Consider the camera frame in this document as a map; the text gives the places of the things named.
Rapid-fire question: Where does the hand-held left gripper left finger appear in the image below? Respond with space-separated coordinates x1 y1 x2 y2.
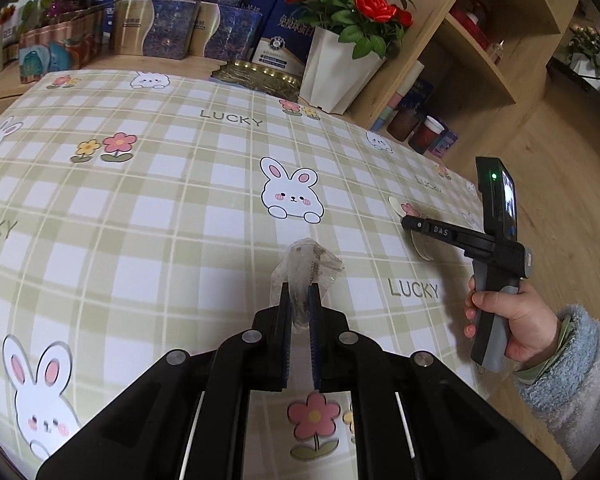
35 282 293 480

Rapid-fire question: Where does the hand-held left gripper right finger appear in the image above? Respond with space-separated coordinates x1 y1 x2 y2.
307 282 563 480

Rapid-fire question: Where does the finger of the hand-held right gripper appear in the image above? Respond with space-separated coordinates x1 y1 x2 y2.
401 214 430 237

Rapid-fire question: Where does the cream plastic lid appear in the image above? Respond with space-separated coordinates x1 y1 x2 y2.
387 194 435 264

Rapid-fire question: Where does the clear wrapper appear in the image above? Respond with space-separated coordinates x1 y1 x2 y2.
271 237 345 334

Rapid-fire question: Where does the person's right forearm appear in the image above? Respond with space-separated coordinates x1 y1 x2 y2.
514 304 600 472

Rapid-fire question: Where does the person's right hand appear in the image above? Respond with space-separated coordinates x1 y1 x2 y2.
464 277 564 373

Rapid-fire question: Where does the purple box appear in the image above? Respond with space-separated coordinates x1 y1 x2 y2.
430 130 459 159

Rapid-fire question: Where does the red cup white lid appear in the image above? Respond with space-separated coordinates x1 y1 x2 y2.
409 115 446 155

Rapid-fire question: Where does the brown jar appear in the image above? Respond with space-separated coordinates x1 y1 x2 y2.
387 105 422 142

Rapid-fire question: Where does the stack of pastel cups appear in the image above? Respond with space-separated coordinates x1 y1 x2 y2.
370 60 426 134

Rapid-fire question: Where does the dark blue printed box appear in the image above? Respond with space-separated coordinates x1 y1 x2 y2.
405 77 437 112

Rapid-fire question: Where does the checked bunny tablecloth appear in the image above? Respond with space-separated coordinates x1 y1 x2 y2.
0 69 481 480

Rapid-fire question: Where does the red rose plant white pot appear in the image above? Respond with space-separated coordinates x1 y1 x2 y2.
285 0 422 116

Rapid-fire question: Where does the red basket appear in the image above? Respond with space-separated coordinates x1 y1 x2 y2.
450 0 496 47

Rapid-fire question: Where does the gold tray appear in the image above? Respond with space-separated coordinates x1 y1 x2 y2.
211 59 302 102

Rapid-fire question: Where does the dark blue white-label box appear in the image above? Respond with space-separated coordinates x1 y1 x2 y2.
252 0 327 77

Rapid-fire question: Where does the pink flower plant white pot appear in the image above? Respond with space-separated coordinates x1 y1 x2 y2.
567 25 600 92

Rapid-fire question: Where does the wooden shelf unit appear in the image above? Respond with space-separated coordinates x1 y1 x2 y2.
350 0 584 172

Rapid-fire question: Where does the black wall rack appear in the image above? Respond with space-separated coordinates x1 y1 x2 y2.
547 55 600 97

